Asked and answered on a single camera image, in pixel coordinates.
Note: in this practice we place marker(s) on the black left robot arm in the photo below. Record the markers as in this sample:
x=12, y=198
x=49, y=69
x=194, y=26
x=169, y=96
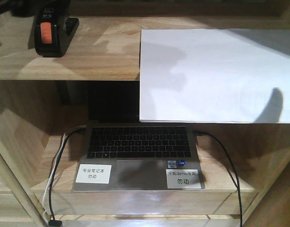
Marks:
x=19, y=8

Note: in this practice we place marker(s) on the wooden shelf unit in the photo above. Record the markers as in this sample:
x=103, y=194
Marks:
x=106, y=46

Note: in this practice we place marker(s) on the silver laptop black keyboard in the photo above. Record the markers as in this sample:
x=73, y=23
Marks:
x=139, y=153

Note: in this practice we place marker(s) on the white label left palmrest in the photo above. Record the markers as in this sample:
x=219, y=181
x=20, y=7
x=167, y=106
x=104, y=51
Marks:
x=91, y=173

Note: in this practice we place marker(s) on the white label right palmrest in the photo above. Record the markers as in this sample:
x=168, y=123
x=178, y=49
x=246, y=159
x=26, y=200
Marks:
x=183, y=179

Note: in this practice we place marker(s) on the white label palmrest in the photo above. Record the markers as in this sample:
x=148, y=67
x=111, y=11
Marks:
x=91, y=173
x=183, y=179

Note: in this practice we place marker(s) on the black stapler orange button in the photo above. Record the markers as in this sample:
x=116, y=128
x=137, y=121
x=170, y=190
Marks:
x=54, y=29

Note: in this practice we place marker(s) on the white paper sheets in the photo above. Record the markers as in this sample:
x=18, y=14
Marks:
x=215, y=76

